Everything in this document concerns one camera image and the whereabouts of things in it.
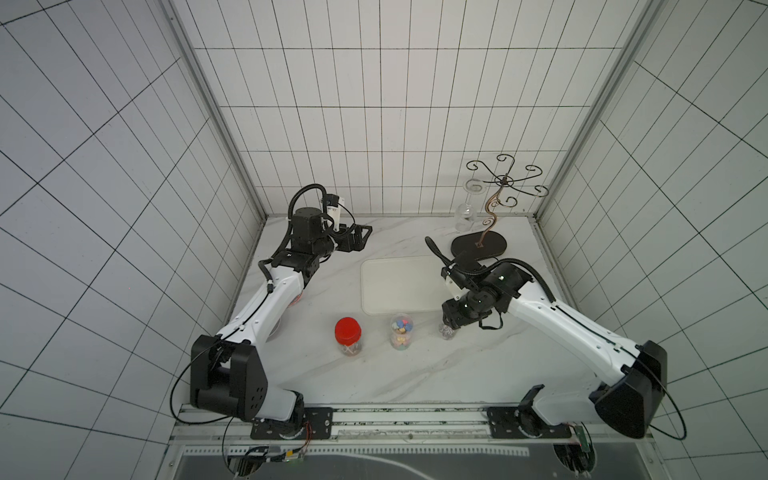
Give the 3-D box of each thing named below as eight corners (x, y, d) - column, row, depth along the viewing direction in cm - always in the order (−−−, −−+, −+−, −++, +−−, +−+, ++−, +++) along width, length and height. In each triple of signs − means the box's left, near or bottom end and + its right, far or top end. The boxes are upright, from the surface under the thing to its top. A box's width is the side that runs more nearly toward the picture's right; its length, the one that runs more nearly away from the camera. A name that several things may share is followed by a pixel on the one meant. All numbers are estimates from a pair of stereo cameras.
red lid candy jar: (338, 356, 85) (332, 341, 76) (340, 333, 90) (335, 316, 81) (361, 356, 85) (358, 341, 76) (362, 333, 90) (359, 316, 81)
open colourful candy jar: (390, 350, 86) (390, 340, 80) (390, 325, 91) (390, 313, 85) (413, 350, 86) (415, 340, 80) (411, 325, 91) (413, 313, 85)
